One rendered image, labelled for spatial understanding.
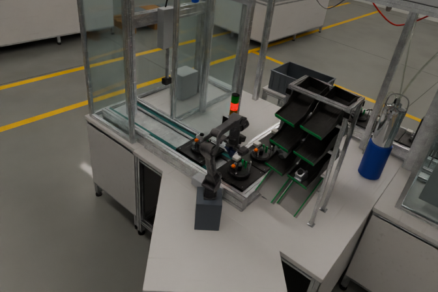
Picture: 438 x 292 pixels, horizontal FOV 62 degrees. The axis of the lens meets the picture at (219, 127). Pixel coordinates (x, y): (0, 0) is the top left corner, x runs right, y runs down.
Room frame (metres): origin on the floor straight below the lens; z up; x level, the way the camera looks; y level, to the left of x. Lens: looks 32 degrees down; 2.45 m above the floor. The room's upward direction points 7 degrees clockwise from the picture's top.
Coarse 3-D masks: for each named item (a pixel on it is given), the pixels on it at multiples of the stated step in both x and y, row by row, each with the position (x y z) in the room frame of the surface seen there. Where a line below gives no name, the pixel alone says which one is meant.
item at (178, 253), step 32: (160, 192) 1.68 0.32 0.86; (192, 192) 1.71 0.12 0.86; (160, 224) 1.42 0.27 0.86; (192, 224) 1.45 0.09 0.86; (224, 224) 1.48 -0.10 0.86; (160, 256) 1.21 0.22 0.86; (192, 256) 1.23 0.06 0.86; (224, 256) 1.26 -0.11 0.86; (256, 256) 1.28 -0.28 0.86; (160, 288) 1.03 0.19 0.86; (192, 288) 1.05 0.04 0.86; (224, 288) 1.07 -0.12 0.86; (256, 288) 1.09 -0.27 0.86
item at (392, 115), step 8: (392, 104) 2.12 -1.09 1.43; (400, 104) 2.12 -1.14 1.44; (408, 104) 2.08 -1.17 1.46; (384, 112) 2.11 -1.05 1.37; (392, 112) 2.07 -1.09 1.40; (400, 112) 2.06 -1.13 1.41; (384, 120) 2.09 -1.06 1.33; (392, 120) 2.06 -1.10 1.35; (400, 120) 2.06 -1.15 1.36; (376, 128) 2.12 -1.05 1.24; (384, 128) 2.07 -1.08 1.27; (392, 128) 2.06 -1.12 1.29; (376, 136) 2.10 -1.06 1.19; (384, 136) 2.06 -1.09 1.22; (392, 136) 2.06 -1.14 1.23; (376, 144) 2.08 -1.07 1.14; (384, 144) 2.06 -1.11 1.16
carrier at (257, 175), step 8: (232, 160) 1.94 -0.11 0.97; (240, 160) 1.95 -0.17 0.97; (224, 168) 1.85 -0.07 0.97; (232, 168) 1.84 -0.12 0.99; (240, 168) 1.82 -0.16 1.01; (248, 168) 1.85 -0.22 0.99; (256, 168) 1.89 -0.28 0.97; (224, 176) 1.77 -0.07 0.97; (232, 176) 1.77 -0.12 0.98; (240, 176) 1.77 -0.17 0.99; (248, 176) 1.80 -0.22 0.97; (256, 176) 1.81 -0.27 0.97; (232, 184) 1.71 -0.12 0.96; (240, 184) 1.71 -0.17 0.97; (248, 184) 1.72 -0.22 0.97
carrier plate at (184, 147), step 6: (186, 144) 2.07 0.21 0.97; (180, 150) 1.99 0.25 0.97; (186, 150) 2.00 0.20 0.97; (222, 150) 2.05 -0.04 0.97; (186, 156) 1.95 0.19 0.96; (192, 156) 1.94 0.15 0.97; (198, 156) 1.94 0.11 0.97; (216, 156) 1.99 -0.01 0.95; (198, 162) 1.89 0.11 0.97; (204, 162) 1.89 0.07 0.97
